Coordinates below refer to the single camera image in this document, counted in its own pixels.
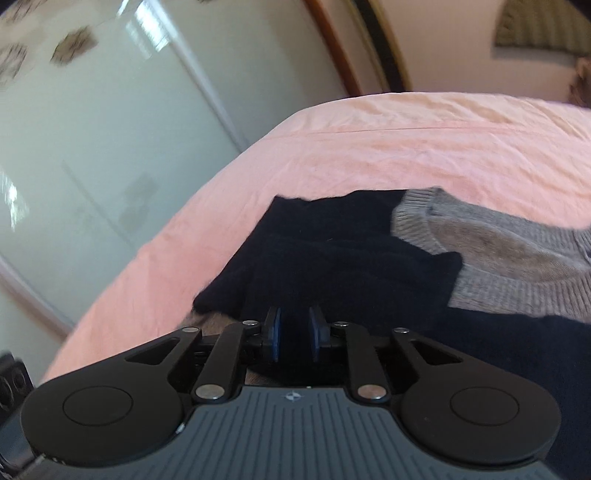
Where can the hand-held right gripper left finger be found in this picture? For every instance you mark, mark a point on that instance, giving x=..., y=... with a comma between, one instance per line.
x=273, y=334

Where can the pink bed sheet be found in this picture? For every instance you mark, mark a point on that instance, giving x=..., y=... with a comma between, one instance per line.
x=369, y=143

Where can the grey and navy sock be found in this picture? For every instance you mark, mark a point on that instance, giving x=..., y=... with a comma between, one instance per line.
x=508, y=258
x=332, y=249

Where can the olive knitted cloth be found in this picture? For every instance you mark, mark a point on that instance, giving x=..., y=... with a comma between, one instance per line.
x=540, y=23

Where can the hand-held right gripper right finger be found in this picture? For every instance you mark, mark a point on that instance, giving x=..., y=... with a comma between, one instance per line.
x=316, y=334

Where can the black and gold frame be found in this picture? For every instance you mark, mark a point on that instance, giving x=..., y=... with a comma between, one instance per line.
x=385, y=41

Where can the brown wooden frame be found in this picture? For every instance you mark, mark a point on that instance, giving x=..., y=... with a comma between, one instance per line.
x=334, y=41

